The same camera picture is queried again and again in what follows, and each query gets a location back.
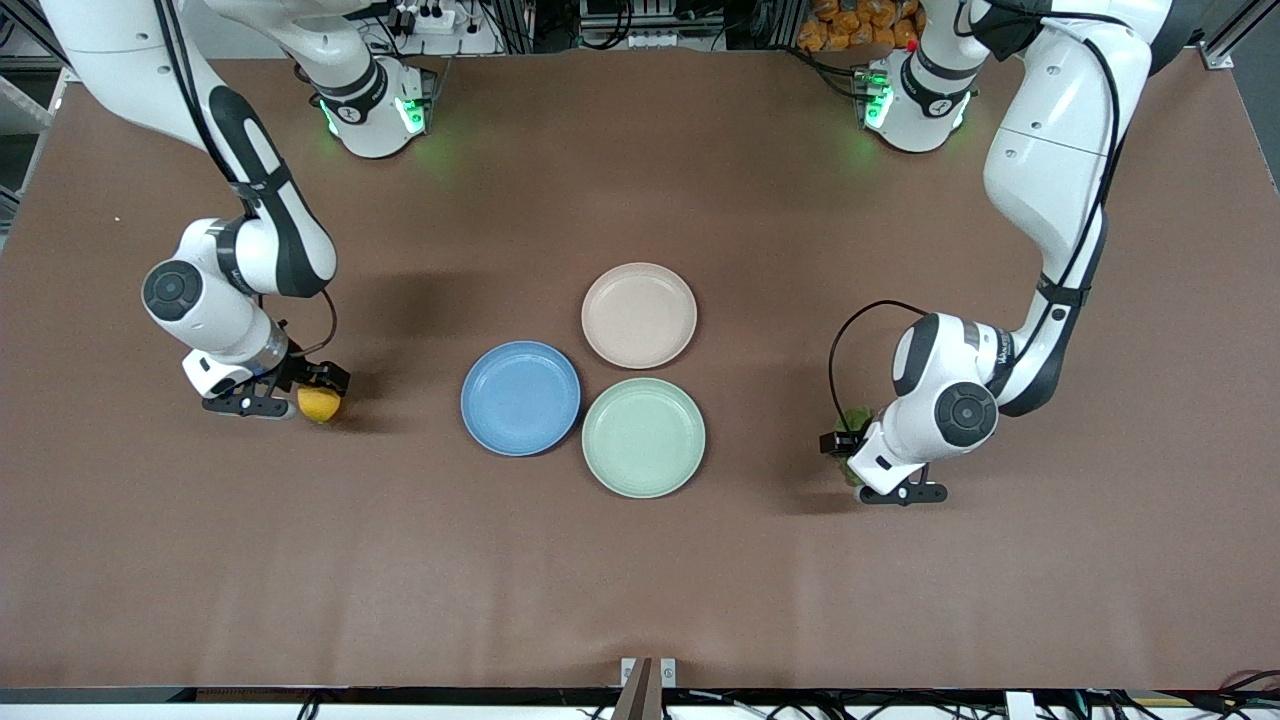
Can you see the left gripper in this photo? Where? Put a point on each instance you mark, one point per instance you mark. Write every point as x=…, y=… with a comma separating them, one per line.
x=836, y=441

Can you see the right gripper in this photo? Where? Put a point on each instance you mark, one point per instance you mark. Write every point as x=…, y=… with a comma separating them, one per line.
x=303, y=370

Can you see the yellow lemon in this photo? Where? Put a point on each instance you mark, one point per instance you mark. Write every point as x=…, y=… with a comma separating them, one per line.
x=320, y=406

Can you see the green lettuce leaf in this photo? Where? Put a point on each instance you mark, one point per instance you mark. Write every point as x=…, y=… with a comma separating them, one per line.
x=858, y=420

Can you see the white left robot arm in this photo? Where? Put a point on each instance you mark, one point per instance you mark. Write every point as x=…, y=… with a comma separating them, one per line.
x=1060, y=110

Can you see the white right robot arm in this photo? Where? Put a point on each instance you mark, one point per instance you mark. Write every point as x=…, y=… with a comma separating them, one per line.
x=100, y=50

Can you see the mint green plate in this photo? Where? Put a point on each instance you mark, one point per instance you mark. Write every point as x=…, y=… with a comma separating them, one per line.
x=643, y=437

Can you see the blue plate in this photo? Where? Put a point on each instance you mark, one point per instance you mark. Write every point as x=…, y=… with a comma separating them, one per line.
x=520, y=398

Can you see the pale beige plate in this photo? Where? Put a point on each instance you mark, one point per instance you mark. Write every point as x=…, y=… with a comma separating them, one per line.
x=639, y=315

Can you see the white power strip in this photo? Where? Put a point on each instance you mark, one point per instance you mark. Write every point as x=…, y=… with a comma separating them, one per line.
x=430, y=15

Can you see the pile of orange fruits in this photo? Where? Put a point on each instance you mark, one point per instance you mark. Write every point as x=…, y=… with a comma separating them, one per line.
x=840, y=25

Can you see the metal table edge bracket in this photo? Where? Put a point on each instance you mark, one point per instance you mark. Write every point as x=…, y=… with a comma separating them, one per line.
x=640, y=695

